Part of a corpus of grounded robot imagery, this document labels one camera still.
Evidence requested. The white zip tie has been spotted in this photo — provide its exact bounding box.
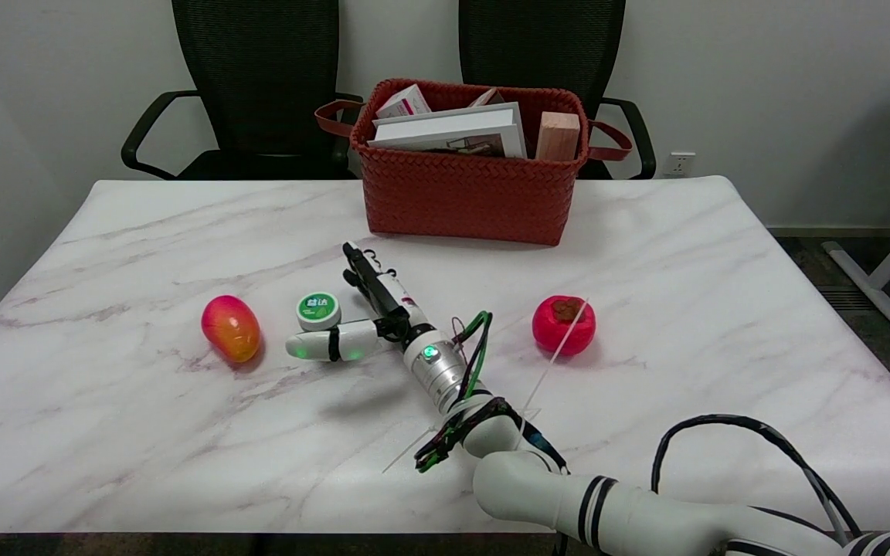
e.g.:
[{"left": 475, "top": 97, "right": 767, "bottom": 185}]
[
  {"left": 521, "top": 299, "right": 589, "bottom": 419},
  {"left": 381, "top": 427, "right": 437, "bottom": 474}
]

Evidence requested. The black mesh office chair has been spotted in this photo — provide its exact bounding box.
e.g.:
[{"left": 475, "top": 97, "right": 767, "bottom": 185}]
[
  {"left": 458, "top": 0, "right": 657, "bottom": 180},
  {"left": 121, "top": 0, "right": 365, "bottom": 181}
]

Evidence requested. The green black cable bundle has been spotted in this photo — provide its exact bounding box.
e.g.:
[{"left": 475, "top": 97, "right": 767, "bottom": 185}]
[{"left": 414, "top": 310, "right": 569, "bottom": 474}]

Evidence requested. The red yellow toy mango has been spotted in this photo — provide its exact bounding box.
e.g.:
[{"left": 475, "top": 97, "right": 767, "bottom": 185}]
[{"left": 201, "top": 295, "right": 263, "bottom": 364}]

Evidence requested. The white book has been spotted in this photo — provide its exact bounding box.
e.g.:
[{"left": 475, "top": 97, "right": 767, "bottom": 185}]
[{"left": 368, "top": 102, "right": 528, "bottom": 159}]

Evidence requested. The red woven basket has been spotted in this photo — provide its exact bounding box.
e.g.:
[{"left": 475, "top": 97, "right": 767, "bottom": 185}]
[{"left": 314, "top": 78, "right": 634, "bottom": 246}]

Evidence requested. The green gum jar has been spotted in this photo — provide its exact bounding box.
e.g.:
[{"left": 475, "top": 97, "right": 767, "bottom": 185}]
[{"left": 296, "top": 292, "right": 342, "bottom": 333}]

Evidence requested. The red toy persimmon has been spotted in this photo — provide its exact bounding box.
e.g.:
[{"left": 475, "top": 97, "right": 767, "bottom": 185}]
[{"left": 532, "top": 296, "right": 596, "bottom": 356}]

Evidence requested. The pink white carton box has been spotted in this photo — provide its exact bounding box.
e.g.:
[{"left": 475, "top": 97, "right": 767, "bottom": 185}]
[{"left": 375, "top": 84, "right": 432, "bottom": 120}]

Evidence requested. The white desk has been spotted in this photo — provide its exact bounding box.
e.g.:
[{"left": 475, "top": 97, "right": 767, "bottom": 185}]
[{"left": 822, "top": 75, "right": 890, "bottom": 346}]

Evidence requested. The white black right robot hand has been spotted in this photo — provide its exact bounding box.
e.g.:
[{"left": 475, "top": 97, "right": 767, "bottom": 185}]
[{"left": 285, "top": 242, "right": 436, "bottom": 361}]

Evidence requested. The wooden block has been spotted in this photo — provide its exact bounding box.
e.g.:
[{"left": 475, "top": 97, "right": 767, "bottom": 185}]
[{"left": 535, "top": 112, "right": 581, "bottom": 161}]

